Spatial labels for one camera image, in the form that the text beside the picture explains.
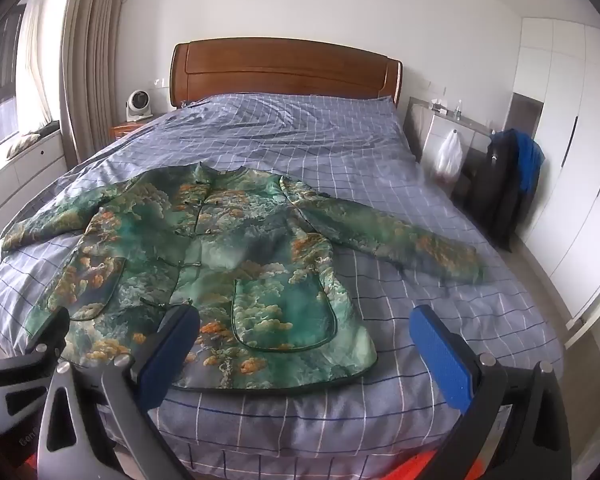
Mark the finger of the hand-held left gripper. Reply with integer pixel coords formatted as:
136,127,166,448
27,306,72,362

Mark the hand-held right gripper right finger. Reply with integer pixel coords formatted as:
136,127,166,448
409,304,573,480

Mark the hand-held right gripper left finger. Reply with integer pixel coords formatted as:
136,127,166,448
36,304,202,480

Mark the green printed jacket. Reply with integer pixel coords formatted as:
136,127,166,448
1,162,486,392

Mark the orange cloth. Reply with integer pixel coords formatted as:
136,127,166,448
385,452,486,480

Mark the white window seat cabinet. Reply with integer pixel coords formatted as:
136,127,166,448
0,129,72,251

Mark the black backpack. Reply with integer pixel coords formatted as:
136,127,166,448
472,130,531,253

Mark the patterned cushion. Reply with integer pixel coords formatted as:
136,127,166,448
5,132,39,157

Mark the white plastic bag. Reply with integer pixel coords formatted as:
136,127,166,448
434,130,465,181

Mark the wooden bedside table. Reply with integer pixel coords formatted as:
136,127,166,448
109,119,153,142

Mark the blue garment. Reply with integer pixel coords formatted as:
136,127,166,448
514,129,546,194

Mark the grey shelf unit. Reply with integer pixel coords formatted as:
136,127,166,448
404,96,498,201

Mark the white wardrobe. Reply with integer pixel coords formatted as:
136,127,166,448
502,17,600,322

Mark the white desk fan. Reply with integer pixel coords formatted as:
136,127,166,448
125,89,154,122

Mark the bed with blue checked duvet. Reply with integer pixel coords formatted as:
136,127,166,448
0,92,566,480

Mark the white sheer curtain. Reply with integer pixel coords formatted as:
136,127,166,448
15,0,47,141

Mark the beige curtain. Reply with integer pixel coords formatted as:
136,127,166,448
60,0,131,168

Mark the wooden headboard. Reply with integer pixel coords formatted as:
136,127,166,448
170,38,403,109

